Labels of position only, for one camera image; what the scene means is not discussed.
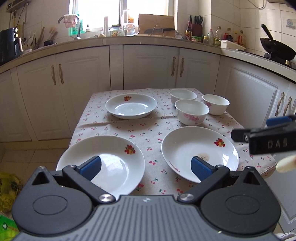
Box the stained fruit plate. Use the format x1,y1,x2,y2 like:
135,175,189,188
162,126,239,183

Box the white bowl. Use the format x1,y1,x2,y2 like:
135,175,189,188
202,94,230,115
169,88,197,105

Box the pink floral bowl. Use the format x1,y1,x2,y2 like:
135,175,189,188
175,99,209,126

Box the white kitchen cabinets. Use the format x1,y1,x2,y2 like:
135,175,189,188
0,44,296,233

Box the kitchen faucet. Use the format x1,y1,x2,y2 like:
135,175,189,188
58,14,81,40

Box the white gloved right hand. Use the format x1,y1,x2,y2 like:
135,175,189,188
276,155,296,173

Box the black wok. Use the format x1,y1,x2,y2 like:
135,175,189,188
260,24,295,64

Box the green tissue package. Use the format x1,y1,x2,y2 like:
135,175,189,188
0,215,19,241

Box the white tray on counter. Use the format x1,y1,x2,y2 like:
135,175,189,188
220,40,246,51

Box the clear oil bottle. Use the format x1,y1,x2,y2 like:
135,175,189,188
207,29,215,46

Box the dark sauce bottle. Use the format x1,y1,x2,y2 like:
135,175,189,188
185,21,192,41

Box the red knife block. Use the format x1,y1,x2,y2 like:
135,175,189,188
189,15,204,37

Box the wooden cutting board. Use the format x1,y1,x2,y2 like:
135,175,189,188
138,14,175,38

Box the black air fryer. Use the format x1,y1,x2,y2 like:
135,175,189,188
0,28,23,65

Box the glass jar on counter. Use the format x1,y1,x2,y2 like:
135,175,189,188
109,25,124,37

